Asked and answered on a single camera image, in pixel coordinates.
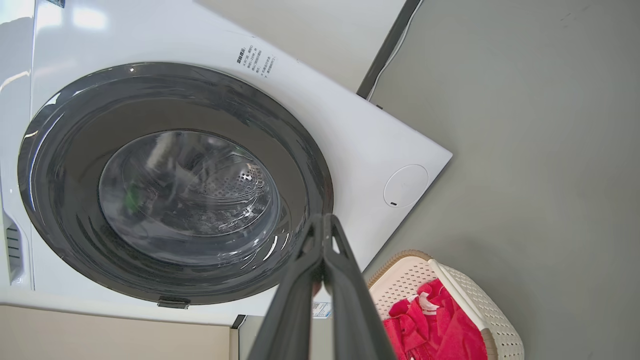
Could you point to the white detergent drawer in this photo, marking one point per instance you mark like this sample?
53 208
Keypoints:
12 250

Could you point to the cream perforated laundry basket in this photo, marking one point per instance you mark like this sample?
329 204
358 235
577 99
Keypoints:
482 297

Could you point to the white front-load washing machine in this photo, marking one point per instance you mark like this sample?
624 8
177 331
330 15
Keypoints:
350 150

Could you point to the round dark washing machine door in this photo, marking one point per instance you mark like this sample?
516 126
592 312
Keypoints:
65 165

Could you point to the red garment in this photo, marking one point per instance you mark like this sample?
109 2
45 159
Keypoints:
440 330

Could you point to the printed warning text label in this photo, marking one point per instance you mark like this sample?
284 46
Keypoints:
256 61

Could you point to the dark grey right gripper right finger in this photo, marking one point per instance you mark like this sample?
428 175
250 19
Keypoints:
355 315

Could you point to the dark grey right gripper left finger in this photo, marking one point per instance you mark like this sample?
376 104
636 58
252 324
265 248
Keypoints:
290 315

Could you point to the blue energy label sticker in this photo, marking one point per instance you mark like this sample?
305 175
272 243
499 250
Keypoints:
322 310

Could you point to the round white filter cover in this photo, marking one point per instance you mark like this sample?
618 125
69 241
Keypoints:
406 186

